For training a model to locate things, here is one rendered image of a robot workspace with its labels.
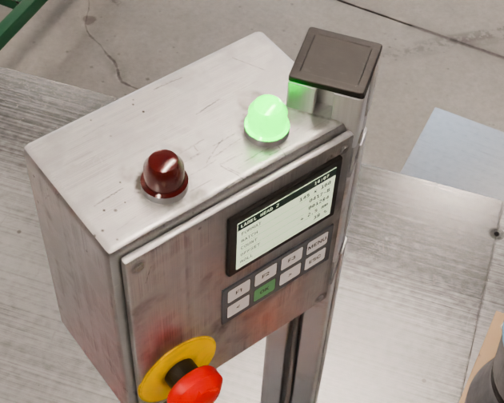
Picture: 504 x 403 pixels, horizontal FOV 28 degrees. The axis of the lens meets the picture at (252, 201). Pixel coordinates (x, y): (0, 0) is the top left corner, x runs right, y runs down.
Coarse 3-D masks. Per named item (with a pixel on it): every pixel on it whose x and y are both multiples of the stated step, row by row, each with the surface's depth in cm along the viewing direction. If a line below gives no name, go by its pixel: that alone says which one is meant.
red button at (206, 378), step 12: (192, 360) 64; (168, 372) 64; (180, 372) 63; (192, 372) 62; (204, 372) 63; (216, 372) 63; (168, 384) 64; (180, 384) 62; (192, 384) 62; (204, 384) 62; (216, 384) 63; (168, 396) 63; (180, 396) 62; (192, 396) 62; (204, 396) 62; (216, 396) 64
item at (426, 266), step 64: (0, 128) 143; (0, 192) 136; (384, 192) 138; (448, 192) 138; (0, 256) 129; (384, 256) 131; (448, 256) 131; (0, 320) 123; (384, 320) 125; (448, 320) 125; (0, 384) 118; (64, 384) 118; (256, 384) 119; (320, 384) 119; (384, 384) 120; (448, 384) 120
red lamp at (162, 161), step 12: (156, 156) 53; (168, 156) 53; (144, 168) 53; (156, 168) 53; (168, 168) 53; (180, 168) 53; (144, 180) 54; (156, 180) 53; (168, 180) 53; (180, 180) 53; (144, 192) 54; (156, 192) 54; (168, 192) 53; (180, 192) 54
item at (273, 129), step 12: (264, 96) 56; (252, 108) 56; (264, 108) 56; (276, 108) 56; (252, 120) 56; (264, 120) 55; (276, 120) 56; (288, 120) 57; (252, 132) 57; (264, 132) 56; (276, 132) 56; (288, 132) 57; (264, 144) 56; (276, 144) 57
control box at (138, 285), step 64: (192, 64) 61; (256, 64) 61; (64, 128) 57; (128, 128) 57; (192, 128) 57; (320, 128) 58; (64, 192) 54; (128, 192) 54; (192, 192) 55; (256, 192) 56; (64, 256) 60; (128, 256) 52; (192, 256) 56; (64, 320) 70; (128, 320) 57; (192, 320) 61; (256, 320) 67; (128, 384) 63
